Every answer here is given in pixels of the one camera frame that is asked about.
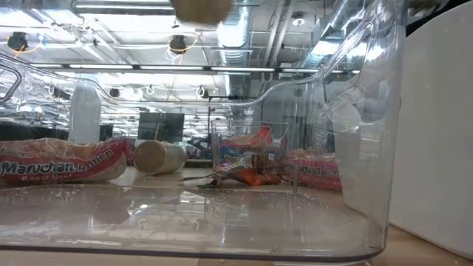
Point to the silver ventilation duct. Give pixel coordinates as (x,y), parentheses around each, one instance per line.
(233,40)

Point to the blue ramen packet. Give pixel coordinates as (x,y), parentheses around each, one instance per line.
(233,152)

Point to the white plastic tray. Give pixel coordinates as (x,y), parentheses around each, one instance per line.
(436,147)

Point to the lime chili ramen packet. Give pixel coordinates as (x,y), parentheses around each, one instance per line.
(314,171)

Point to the long ceiling light strip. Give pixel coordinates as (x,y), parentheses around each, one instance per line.
(148,67)

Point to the iridescent pink spoon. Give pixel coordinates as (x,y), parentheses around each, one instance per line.
(207,183)

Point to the orange ramen packet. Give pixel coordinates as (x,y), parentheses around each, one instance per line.
(247,139)

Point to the clear plastic storage bin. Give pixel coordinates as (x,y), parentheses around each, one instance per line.
(258,221)
(281,133)

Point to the white lid dried flakes jar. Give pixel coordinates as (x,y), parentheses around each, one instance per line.
(155,158)

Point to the black monitor screen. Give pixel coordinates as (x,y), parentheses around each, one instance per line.
(159,127)

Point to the red roast beef ramen packet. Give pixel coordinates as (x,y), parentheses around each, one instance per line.
(55,162)

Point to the white pillar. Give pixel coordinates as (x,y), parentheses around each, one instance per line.
(85,118)

